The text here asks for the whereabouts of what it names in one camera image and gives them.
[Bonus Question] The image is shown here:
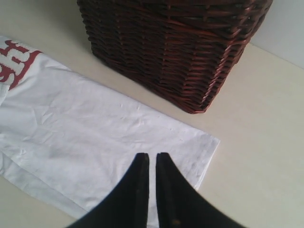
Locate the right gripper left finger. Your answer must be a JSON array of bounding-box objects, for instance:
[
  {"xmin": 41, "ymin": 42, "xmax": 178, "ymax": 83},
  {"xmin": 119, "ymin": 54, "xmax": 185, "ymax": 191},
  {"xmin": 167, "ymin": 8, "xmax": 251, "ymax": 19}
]
[{"xmin": 69, "ymin": 153, "xmax": 149, "ymax": 228}]

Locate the dark red wicker basket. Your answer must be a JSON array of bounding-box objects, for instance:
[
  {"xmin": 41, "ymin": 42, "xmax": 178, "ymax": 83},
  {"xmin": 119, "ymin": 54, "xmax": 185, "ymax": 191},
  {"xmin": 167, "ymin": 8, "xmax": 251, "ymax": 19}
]
[{"xmin": 77, "ymin": 0, "xmax": 272, "ymax": 114}]

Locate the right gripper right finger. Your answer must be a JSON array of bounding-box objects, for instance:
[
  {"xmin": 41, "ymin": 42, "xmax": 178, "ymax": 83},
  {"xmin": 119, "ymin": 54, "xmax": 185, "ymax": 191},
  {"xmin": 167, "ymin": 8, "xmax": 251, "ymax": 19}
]
[{"xmin": 156, "ymin": 152, "xmax": 242, "ymax": 228}]

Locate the white t-shirt red print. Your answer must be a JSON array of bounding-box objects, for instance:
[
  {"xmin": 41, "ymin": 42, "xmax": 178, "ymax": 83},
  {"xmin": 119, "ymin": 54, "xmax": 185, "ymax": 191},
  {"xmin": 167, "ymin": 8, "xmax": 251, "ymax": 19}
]
[{"xmin": 0, "ymin": 37, "xmax": 219, "ymax": 228}]

